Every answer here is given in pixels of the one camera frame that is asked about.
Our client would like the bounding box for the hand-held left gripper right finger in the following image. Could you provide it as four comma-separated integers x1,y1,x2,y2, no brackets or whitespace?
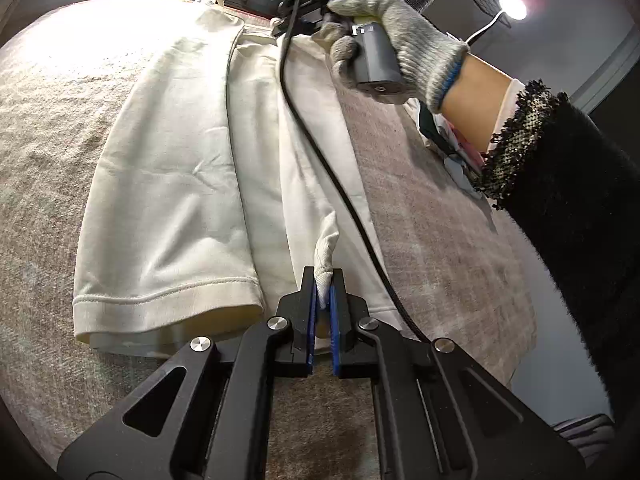
330,268,587,480

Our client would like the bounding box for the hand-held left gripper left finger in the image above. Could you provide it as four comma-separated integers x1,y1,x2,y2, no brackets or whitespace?
56,267,318,480

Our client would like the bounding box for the white t-shirt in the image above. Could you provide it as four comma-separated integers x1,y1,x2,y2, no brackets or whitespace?
72,0,417,359

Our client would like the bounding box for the person's right forearm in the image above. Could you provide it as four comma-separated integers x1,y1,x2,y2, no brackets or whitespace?
440,54,640,413

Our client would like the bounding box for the person's right hand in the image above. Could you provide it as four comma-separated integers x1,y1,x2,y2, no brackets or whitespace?
314,0,472,114

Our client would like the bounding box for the colourful printed cloth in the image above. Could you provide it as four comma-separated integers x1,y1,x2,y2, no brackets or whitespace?
404,97,495,197

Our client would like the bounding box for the white gooseneck lamp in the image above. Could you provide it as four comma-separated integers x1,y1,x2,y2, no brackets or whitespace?
465,0,529,45

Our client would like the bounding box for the striped grey cushion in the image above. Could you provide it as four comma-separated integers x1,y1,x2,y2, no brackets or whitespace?
552,412,617,472

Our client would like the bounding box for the beige blanket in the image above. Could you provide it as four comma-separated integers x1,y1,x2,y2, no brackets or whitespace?
0,0,539,480

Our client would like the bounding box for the black cable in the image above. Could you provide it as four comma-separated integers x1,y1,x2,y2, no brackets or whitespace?
278,0,435,345

